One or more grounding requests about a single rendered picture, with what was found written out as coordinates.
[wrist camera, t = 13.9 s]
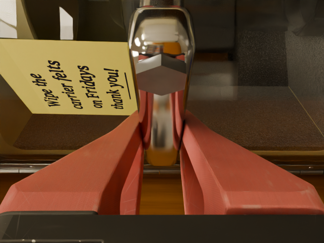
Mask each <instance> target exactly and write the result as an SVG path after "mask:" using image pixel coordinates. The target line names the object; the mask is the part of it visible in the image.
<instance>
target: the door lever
mask: <svg viewBox="0 0 324 243"><path fill-rule="evenodd" d="M195 49H196V44H195V27H194V21H193V17H192V15H191V13H190V11H189V10H188V9H187V8H185V7H184V0H140V3H139V7H137V8H136V9H135V10H134V11H133V13H132V15H131V17H130V21H129V27H128V41H127V50H128V56H129V62H130V67H131V73H132V79H133V85H134V91H135V98H136V104H137V110H138V115H139V121H140V127H141V132H142V138H143V144H144V150H145V156H146V160H147V162H148V163H149V164H150V165H154V166H171V165H174V164H175V163H176V162H177V161H178V157H179V151H180V144H181V138H182V132H183V126H184V119H185V114H186V107H187V101H188V95H189V86H190V80H191V74H192V68H193V61H194V55H195Z"/></svg>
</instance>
